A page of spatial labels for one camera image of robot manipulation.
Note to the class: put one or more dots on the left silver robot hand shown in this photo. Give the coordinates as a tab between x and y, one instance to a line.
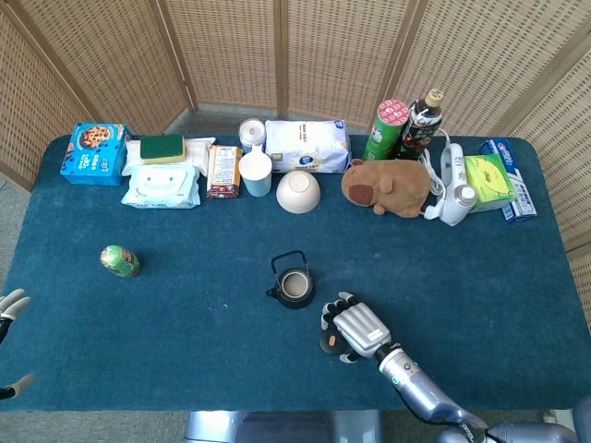
9	304

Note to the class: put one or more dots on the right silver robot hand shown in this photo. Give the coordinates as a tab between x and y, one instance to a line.
360	327

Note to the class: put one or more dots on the black teapot lid orange knob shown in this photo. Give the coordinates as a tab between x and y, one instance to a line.
331	342

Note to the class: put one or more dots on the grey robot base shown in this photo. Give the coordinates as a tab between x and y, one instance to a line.
284	427

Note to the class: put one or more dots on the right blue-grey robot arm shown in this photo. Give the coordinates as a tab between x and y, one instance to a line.
415	383

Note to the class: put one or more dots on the dark teal tablecloth covered table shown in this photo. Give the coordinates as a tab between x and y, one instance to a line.
184	323

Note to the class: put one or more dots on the brown capybara plush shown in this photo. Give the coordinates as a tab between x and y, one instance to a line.
392	184

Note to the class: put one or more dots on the beige upturned bowl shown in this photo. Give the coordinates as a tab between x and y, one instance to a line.
297	191

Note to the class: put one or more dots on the blue cookie box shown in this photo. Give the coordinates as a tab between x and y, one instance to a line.
92	154

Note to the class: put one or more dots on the light blue cup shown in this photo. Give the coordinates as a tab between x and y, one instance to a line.
256	177

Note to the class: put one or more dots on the large white tissue pack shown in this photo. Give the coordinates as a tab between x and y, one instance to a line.
307	145

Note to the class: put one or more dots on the wet wipes pack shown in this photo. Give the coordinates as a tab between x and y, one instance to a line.
159	187

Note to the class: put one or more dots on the green tissue box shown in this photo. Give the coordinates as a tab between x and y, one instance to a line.
489	182

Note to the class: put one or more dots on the green chips can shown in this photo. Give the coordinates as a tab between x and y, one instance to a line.
383	134

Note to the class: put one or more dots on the dark drink bottle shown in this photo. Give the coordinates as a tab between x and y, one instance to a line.
418	134

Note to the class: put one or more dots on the brown yellow snack carton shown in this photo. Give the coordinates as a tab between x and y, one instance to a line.
225	171

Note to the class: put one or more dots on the blue toothpaste box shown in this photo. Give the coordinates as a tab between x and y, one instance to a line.
519	194

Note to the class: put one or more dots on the green yellow sponge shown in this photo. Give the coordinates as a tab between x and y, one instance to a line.
162	148

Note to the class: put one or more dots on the white round roll container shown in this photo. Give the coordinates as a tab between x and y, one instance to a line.
251	131

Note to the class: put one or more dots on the white plastic pack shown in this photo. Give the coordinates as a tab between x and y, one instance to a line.
201	154

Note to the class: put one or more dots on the wicker folding screen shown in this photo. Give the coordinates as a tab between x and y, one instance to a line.
231	46

